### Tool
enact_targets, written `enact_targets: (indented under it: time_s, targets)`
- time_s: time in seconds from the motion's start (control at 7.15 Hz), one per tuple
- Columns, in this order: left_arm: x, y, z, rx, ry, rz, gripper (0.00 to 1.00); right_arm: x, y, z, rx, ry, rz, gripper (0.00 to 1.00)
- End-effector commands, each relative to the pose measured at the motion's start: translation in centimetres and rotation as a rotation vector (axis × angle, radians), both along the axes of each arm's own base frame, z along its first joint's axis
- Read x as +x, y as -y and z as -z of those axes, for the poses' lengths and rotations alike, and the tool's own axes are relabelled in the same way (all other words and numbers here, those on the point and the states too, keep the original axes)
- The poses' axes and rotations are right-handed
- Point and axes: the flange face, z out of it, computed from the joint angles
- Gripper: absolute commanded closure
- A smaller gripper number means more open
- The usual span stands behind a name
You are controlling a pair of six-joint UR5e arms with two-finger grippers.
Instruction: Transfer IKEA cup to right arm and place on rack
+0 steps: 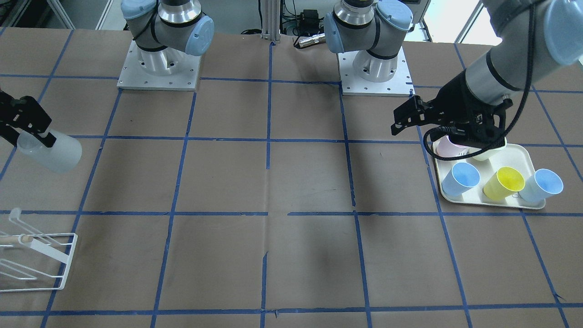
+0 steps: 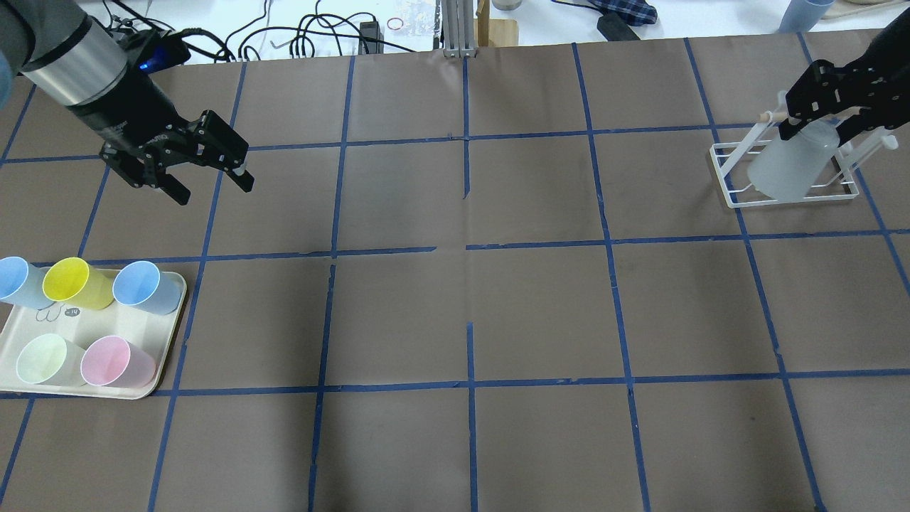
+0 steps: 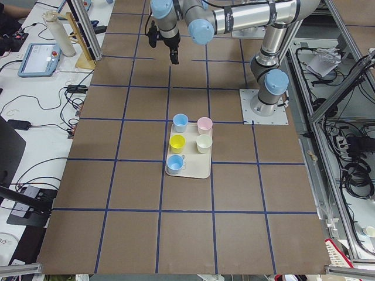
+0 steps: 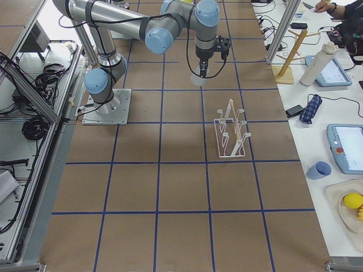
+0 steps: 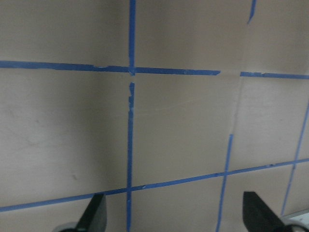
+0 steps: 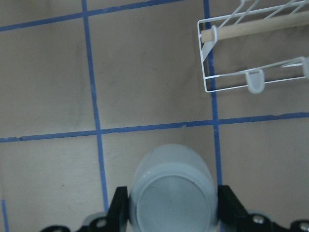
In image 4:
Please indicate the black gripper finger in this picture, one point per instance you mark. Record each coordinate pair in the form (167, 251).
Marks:
(200, 70)
(204, 70)

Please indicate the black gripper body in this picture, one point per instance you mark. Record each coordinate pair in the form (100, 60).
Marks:
(203, 54)

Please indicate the white plastic cup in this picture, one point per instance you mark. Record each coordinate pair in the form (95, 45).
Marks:
(196, 79)

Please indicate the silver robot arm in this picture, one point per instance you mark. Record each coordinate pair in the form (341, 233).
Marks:
(157, 32)

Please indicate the blue grey cup on desk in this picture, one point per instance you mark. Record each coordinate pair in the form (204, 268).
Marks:
(319, 170)

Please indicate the wooden mug tree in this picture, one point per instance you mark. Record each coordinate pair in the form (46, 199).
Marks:
(283, 74)

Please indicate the black phone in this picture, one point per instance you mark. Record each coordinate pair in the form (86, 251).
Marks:
(294, 111)

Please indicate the blue plaid umbrella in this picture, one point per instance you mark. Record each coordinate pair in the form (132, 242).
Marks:
(311, 109)

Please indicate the white cylindrical bottle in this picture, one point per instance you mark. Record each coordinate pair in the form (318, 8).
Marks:
(316, 63)

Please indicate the blue teach pendant far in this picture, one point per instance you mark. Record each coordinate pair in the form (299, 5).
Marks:
(333, 75)

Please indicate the blue teach pendant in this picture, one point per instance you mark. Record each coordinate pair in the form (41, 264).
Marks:
(333, 75)
(346, 146)

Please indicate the person in black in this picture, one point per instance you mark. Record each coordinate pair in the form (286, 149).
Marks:
(347, 34)

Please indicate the blue teach pendant near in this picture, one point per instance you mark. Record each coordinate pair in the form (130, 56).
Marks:
(346, 146)

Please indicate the grey control box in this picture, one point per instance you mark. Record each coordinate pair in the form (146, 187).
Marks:
(37, 41)

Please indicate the cream tray with toys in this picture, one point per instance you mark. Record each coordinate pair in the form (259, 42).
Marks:
(348, 217)

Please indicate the yellow toy lemon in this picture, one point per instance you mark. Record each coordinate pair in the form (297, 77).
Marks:
(353, 200)

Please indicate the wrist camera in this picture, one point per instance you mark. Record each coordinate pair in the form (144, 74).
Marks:
(223, 46)

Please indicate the white wire cup rack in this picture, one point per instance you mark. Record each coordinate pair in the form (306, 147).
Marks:
(229, 132)

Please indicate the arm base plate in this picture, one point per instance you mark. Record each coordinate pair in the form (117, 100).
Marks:
(114, 112)

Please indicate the aluminium frame rail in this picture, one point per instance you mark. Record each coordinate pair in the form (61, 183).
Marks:
(28, 90)

